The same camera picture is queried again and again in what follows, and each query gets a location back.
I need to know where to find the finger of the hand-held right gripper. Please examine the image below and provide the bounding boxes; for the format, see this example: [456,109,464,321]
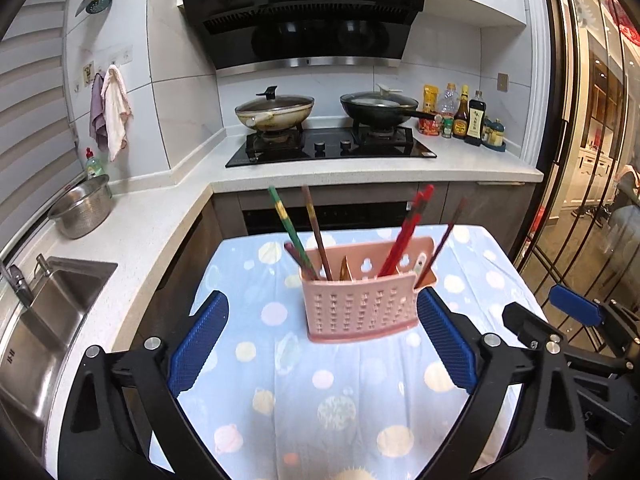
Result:
[548,285,606,328]
[501,301,566,356]

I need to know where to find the brown chopstick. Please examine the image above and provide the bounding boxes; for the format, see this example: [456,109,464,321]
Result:
[301,185,333,282]

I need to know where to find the steel kitchen sink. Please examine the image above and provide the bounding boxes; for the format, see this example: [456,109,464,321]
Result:
[0,257,118,456]

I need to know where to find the glass wok lid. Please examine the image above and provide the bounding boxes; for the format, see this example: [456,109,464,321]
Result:
[236,86,315,116]
[341,84,418,109]

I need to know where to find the steel colander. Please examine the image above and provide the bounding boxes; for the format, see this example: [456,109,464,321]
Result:
[48,175,113,240]

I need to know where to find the purple hanging cloth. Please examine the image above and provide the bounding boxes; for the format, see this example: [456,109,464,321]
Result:
[90,72,108,151]

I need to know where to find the pink perforated utensil holder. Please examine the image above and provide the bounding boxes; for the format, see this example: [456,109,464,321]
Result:
[298,236,437,345]

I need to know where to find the red seasoning container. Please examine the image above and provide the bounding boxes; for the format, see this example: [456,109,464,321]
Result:
[417,112,443,136]

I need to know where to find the dark soy sauce bottle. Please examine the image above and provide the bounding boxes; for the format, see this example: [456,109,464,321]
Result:
[467,91,487,143]

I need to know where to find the red window decoration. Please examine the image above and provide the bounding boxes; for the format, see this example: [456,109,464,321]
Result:
[607,0,640,46]

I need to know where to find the green chopstick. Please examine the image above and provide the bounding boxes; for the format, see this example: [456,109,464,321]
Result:
[267,186,315,281]

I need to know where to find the brown sauce bottle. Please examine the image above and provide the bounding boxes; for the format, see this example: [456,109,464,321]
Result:
[452,85,471,140]

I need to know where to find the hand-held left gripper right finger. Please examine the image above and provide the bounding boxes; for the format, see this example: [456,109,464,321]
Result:
[405,287,593,480]

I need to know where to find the black wok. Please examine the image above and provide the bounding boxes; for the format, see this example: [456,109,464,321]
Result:
[340,97,437,129]

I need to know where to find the maroon chopstick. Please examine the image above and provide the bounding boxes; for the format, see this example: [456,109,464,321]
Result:
[284,242,310,276]

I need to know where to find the white hanging cloth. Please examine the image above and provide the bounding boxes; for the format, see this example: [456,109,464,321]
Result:
[101,64,133,162]

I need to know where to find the black range hood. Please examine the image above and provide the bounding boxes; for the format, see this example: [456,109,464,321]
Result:
[177,0,431,72]

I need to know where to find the clear plastic bottle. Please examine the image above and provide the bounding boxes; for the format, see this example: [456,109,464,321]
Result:
[439,83,458,121]

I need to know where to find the glass sliding door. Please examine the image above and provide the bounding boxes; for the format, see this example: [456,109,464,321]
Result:
[515,0,640,361]

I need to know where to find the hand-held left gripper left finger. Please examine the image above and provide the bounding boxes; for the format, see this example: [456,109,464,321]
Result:
[57,290,231,480]

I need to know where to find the black gas stove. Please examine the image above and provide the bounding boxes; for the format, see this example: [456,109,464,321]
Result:
[225,126,437,168]

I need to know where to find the blue planet-print tablecloth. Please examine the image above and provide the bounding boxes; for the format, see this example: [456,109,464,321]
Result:
[150,224,556,480]

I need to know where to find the beige wok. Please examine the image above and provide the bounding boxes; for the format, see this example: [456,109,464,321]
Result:
[235,102,316,133]

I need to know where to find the condiment jar set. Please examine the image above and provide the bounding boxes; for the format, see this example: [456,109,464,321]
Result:
[482,119,507,152]

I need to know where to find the green dish soap bottle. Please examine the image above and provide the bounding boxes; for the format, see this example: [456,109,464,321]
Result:
[85,147,105,181]

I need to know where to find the window blinds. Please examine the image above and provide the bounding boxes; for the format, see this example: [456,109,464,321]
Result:
[0,0,83,241]

